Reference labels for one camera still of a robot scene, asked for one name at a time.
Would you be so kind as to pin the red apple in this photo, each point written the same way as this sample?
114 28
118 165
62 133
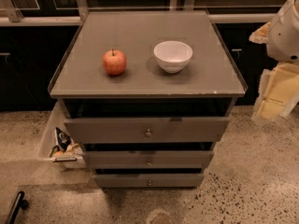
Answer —
114 62

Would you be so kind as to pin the grey middle drawer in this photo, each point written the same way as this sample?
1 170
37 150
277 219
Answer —
147 159

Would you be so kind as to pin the grey bottom drawer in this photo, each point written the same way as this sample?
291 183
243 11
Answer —
149 180

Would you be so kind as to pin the translucent plastic bin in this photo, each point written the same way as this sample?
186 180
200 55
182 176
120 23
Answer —
47 143

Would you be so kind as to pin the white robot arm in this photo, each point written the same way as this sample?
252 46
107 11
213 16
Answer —
283 35

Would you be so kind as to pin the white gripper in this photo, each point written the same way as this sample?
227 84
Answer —
284 36

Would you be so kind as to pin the metal railing frame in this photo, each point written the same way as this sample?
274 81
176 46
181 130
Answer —
62 12

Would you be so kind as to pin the grey top drawer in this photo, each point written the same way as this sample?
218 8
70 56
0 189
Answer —
146 130

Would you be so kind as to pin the grey drawer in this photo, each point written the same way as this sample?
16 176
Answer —
149 180
146 130
147 159

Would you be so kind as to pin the white ceramic bowl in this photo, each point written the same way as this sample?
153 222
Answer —
172 56

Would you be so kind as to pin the grey drawer cabinet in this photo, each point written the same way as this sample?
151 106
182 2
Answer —
207 87

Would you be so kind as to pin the snack bag in bin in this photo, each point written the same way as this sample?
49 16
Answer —
64 144

